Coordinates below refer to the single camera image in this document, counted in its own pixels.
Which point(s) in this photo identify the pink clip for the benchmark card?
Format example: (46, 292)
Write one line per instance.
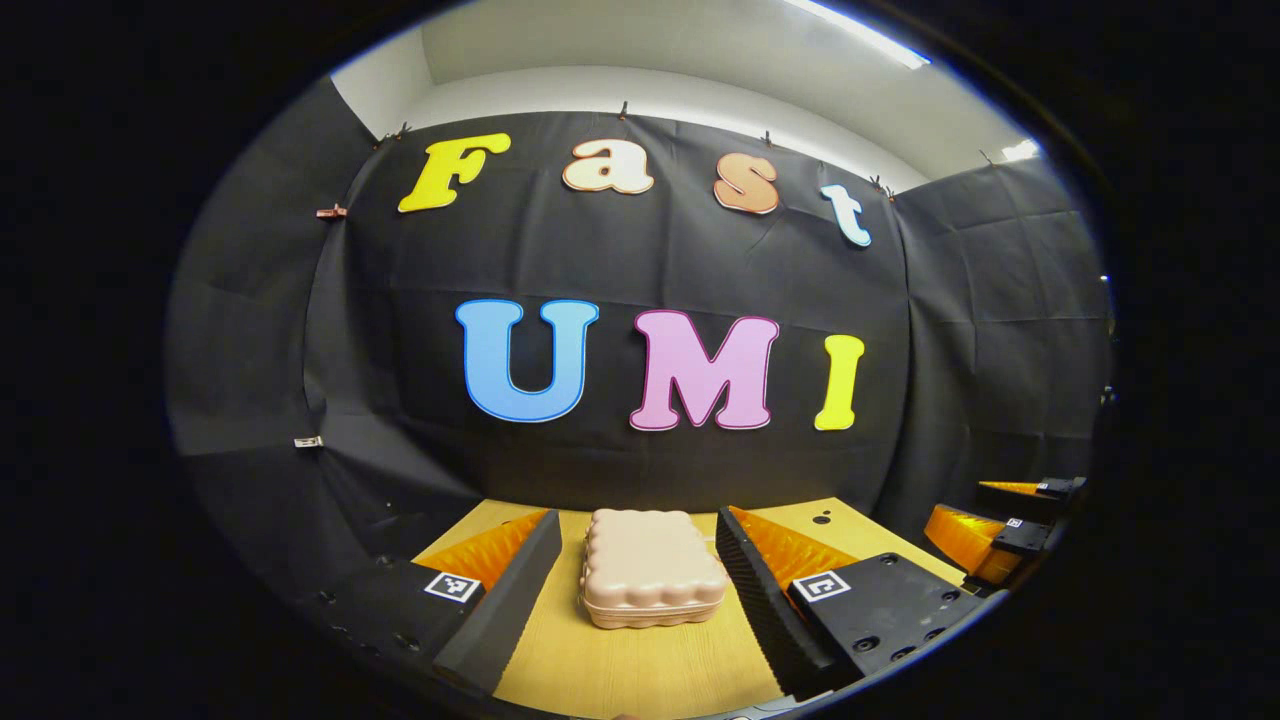
(331, 212)

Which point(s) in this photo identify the small ceiling light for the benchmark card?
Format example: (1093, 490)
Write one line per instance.
(1020, 151)

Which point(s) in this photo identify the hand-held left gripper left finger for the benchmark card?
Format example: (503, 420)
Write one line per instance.
(510, 620)

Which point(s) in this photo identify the long ceiling light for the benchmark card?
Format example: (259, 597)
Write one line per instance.
(860, 32)

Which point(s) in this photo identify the black backdrop cloth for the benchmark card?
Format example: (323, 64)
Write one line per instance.
(650, 270)

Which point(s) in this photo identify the pink suitcase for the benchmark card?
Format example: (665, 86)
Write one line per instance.
(650, 570)

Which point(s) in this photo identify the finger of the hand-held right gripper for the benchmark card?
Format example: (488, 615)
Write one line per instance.
(1060, 488)
(960, 540)

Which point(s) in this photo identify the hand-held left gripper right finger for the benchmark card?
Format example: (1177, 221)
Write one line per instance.
(770, 620)

